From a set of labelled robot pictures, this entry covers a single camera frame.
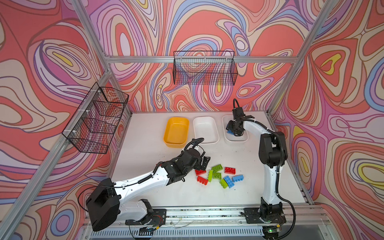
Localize green lego brick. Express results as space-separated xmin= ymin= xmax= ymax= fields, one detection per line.
xmin=211 ymin=164 xmax=223 ymax=173
xmin=220 ymin=179 xmax=229 ymax=189
xmin=208 ymin=170 xmax=214 ymax=182
xmin=213 ymin=172 xmax=222 ymax=180

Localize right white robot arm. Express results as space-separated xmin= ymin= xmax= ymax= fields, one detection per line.
xmin=226 ymin=107 xmax=288 ymax=224

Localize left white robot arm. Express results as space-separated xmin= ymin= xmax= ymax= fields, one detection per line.
xmin=86 ymin=148 xmax=211 ymax=232

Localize right white plastic bin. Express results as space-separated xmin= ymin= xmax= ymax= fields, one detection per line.
xmin=222 ymin=115 xmax=249 ymax=145

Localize white plastic bin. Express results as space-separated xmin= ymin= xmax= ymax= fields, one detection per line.
xmin=193 ymin=116 xmax=220 ymax=145
xmin=222 ymin=115 xmax=249 ymax=145

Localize red lego brick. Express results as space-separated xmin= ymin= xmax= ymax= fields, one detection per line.
xmin=224 ymin=167 xmax=236 ymax=175
xmin=197 ymin=176 xmax=209 ymax=186
xmin=195 ymin=170 xmax=207 ymax=176

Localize yellow plastic bin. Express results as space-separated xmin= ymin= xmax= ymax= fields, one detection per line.
xmin=163 ymin=117 xmax=190 ymax=148

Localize middle white plastic bin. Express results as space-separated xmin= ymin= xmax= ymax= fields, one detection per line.
xmin=193 ymin=116 xmax=220 ymax=145

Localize back black wire basket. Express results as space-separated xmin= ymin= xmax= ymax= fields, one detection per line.
xmin=173 ymin=50 xmax=238 ymax=86

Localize black wire basket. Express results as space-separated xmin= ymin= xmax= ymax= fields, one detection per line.
xmin=62 ymin=83 xmax=129 ymax=154
xmin=173 ymin=50 xmax=238 ymax=86

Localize left black wire basket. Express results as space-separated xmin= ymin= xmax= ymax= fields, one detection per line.
xmin=62 ymin=83 xmax=129 ymax=154

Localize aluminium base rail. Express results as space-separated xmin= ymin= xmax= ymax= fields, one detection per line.
xmin=80 ymin=205 xmax=331 ymax=240

